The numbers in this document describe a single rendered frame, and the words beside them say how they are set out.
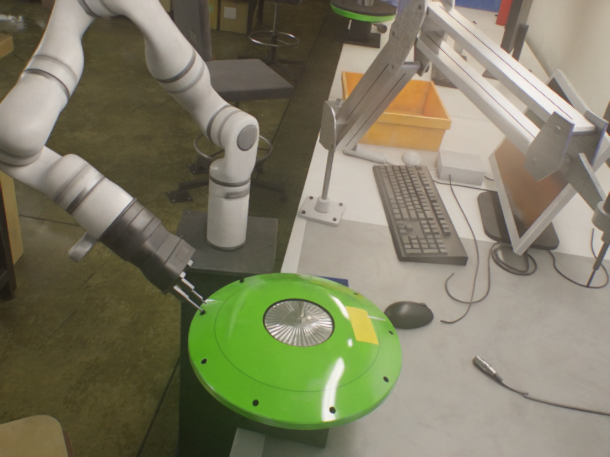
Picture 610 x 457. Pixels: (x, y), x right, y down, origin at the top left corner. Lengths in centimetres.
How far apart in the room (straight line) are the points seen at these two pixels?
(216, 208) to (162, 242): 52
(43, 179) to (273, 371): 40
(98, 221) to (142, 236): 6
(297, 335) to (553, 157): 41
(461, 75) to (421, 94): 125
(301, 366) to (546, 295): 72
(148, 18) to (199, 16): 171
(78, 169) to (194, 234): 67
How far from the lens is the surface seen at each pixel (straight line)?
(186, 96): 122
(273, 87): 303
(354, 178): 170
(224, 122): 132
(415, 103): 224
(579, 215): 182
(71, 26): 104
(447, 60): 102
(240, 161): 134
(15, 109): 89
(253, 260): 144
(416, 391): 111
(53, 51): 97
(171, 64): 116
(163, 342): 247
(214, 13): 634
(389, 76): 115
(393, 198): 160
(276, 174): 364
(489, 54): 94
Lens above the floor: 169
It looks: 31 degrees down
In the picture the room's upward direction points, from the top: 8 degrees clockwise
